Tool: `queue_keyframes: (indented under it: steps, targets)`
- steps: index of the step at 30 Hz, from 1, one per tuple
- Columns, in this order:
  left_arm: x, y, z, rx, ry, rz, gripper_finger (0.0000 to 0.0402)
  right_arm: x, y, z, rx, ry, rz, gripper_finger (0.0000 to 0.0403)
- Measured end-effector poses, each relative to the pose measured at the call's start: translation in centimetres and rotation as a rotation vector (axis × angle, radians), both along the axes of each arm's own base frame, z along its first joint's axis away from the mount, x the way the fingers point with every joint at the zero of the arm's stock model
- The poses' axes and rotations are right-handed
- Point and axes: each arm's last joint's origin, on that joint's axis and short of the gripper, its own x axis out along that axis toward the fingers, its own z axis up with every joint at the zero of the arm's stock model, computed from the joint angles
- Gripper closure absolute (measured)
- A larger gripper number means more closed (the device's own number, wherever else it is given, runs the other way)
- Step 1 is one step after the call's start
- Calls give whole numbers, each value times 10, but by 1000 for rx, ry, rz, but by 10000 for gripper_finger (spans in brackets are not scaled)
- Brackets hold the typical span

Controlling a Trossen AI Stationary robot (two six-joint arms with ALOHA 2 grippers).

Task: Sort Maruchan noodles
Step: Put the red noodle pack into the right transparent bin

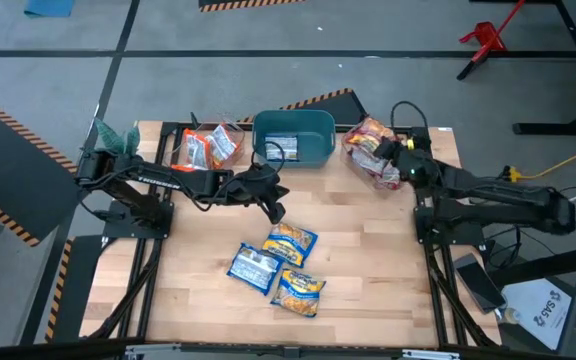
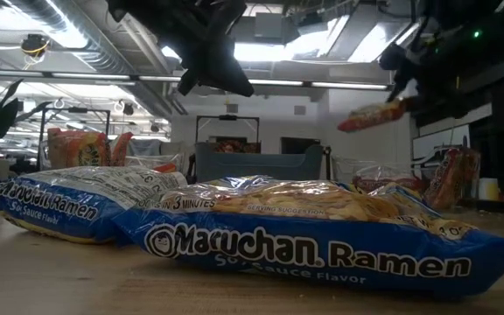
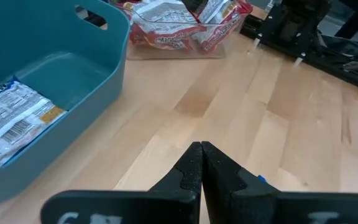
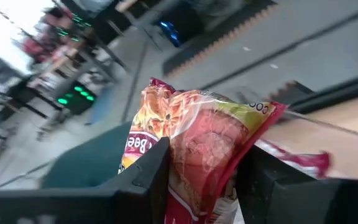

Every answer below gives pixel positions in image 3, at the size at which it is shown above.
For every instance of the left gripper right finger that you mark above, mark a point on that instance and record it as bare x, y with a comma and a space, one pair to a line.
259, 208

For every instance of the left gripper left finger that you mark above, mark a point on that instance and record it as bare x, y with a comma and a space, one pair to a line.
166, 202

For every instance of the red beef ramen pack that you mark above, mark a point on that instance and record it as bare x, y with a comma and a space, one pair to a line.
219, 34
166, 40
125, 4

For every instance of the blue soy sauce ramen pack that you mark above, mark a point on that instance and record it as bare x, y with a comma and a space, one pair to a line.
11, 124

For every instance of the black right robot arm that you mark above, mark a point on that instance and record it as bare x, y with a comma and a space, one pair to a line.
291, 28

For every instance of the clear plastic bin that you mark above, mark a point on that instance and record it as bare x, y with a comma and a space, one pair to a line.
154, 55

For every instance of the teal plastic bin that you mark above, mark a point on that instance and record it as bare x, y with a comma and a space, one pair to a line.
73, 77

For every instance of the black desk frame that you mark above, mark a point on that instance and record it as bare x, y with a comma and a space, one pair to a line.
356, 15

